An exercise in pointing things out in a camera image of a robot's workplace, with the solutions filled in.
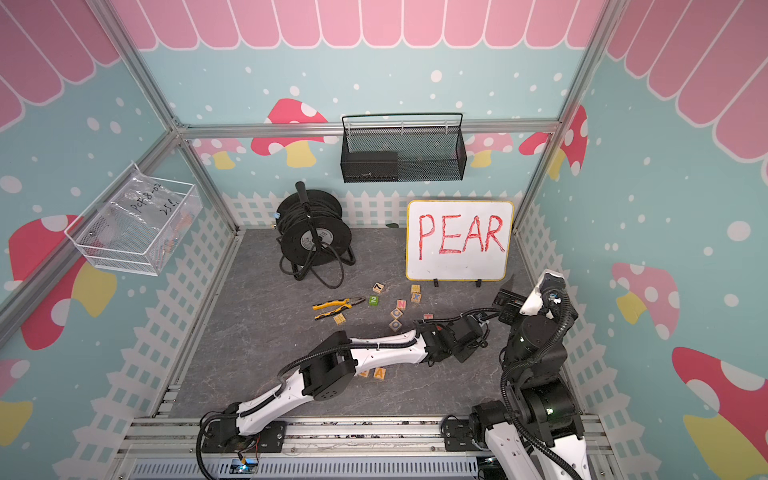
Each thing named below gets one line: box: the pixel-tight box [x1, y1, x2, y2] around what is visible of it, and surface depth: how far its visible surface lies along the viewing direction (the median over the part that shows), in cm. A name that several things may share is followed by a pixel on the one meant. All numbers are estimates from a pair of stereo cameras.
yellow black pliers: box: [312, 297, 366, 320], surface depth 99 cm
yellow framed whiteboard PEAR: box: [406, 200, 515, 287], surface depth 100 cm
